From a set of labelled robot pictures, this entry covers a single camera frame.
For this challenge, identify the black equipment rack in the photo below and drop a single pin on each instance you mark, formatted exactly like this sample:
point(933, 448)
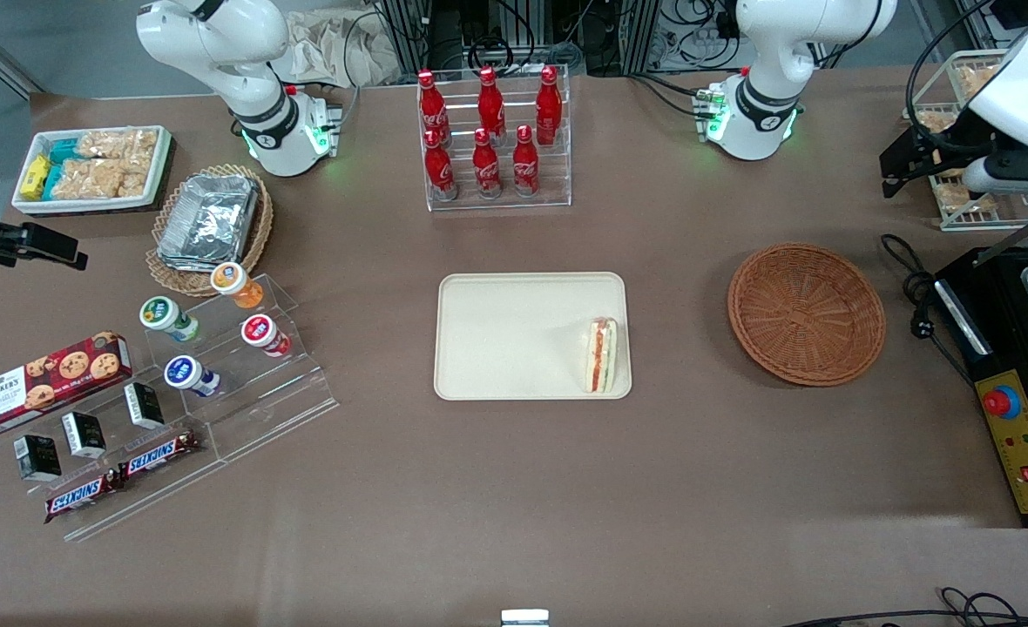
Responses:
point(409, 26)

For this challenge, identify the triangle sandwich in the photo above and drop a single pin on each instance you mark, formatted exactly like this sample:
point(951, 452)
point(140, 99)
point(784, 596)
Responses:
point(601, 357)

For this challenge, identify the orange lid yogurt cup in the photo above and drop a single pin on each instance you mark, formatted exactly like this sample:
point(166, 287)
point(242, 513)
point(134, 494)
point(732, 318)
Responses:
point(233, 283)

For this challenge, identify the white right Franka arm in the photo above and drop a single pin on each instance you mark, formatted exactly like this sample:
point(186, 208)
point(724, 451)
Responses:
point(218, 43)

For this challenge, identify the green lid yogurt cup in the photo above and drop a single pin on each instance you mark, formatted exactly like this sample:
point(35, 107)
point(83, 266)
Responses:
point(164, 315)

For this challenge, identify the brown wicker basket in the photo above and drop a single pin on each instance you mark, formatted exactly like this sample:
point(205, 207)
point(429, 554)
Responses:
point(806, 313)

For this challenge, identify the red emergency stop button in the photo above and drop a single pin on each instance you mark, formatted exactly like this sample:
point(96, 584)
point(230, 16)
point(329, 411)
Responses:
point(1000, 402)

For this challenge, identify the grey metal bar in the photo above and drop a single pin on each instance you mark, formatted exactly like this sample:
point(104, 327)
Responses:
point(4, 61)

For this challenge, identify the light woven wicker basket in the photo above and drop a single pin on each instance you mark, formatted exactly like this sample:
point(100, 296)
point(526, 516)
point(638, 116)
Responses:
point(179, 283)

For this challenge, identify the blue lid yogurt cup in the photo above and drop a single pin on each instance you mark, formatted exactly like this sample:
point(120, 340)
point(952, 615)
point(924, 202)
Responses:
point(185, 374)

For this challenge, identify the beige plastic tray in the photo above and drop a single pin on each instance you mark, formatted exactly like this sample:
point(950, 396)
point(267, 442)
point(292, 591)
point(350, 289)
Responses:
point(514, 340)

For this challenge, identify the clear acrylic step stand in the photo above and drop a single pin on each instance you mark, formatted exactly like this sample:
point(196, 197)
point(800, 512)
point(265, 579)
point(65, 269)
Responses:
point(157, 496)
point(279, 392)

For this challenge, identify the grey metal rod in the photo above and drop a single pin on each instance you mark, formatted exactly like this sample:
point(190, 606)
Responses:
point(1024, 233)

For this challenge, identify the clear rice cracker pack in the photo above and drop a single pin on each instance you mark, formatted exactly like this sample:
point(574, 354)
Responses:
point(96, 178)
point(118, 144)

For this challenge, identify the small black box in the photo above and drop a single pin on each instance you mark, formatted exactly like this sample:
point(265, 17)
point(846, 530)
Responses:
point(84, 434)
point(37, 457)
point(144, 405)

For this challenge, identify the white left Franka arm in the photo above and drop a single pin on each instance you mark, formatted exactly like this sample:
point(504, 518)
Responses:
point(775, 96)

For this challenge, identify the red cola bottle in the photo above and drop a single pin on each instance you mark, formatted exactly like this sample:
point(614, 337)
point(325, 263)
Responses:
point(490, 104)
point(431, 109)
point(440, 170)
point(486, 170)
point(525, 165)
point(549, 104)

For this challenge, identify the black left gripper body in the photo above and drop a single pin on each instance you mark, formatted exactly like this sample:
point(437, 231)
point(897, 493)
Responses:
point(955, 137)

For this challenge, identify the red lid yogurt cup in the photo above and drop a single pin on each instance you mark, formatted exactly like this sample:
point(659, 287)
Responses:
point(261, 333)

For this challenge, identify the white rectangular snack tray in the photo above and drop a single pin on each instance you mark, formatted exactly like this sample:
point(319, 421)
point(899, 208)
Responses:
point(164, 165)

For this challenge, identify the teal snack pack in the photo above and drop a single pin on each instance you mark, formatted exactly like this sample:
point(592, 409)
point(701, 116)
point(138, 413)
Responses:
point(51, 183)
point(65, 151)

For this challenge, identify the beige crumpled cloth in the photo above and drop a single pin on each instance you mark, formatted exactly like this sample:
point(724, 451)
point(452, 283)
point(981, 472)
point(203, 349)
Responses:
point(331, 52)

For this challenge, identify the clear acrylic bottle rack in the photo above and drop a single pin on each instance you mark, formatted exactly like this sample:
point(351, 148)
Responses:
point(497, 205)

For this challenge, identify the red Walkers cookie box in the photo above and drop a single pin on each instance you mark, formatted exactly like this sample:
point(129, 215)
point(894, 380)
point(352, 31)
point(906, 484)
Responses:
point(43, 383)

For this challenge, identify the stacked foil containers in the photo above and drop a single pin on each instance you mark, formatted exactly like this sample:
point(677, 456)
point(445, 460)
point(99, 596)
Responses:
point(209, 218)

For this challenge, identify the clear cracker snack pack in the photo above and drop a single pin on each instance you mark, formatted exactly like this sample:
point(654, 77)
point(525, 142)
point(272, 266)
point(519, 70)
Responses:
point(958, 198)
point(932, 120)
point(976, 80)

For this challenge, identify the yellow control panel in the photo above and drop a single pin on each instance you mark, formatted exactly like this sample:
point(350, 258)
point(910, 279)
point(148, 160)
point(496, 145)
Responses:
point(1026, 451)

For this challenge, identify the yellow snack pack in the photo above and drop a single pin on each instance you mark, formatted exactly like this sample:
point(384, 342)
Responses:
point(35, 177)

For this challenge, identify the black tabletop machine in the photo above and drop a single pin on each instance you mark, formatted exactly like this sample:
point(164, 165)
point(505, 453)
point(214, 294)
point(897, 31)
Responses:
point(1002, 340)

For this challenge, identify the Snickers chocolate bar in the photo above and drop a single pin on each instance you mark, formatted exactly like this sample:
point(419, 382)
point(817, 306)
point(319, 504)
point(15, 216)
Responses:
point(83, 496)
point(161, 453)

